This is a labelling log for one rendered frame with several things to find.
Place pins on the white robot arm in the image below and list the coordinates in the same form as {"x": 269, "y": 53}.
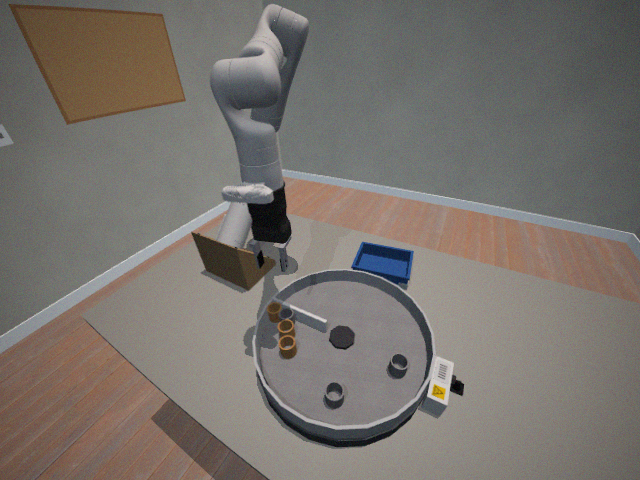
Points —
{"x": 245, "y": 83}

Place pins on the bronze bushing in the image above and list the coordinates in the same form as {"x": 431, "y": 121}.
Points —
{"x": 274, "y": 307}
{"x": 286, "y": 325}
{"x": 286, "y": 341}

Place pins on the blue crate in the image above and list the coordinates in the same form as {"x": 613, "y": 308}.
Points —
{"x": 388, "y": 262}

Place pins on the grey steel bushing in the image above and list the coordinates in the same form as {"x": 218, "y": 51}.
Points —
{"x": 285, "y": 313}
{"x": 400, "y": 359}
{"x": 334, "y": 386}

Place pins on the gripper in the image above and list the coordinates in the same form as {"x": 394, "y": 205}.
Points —
{"x": 262, "y": 188}

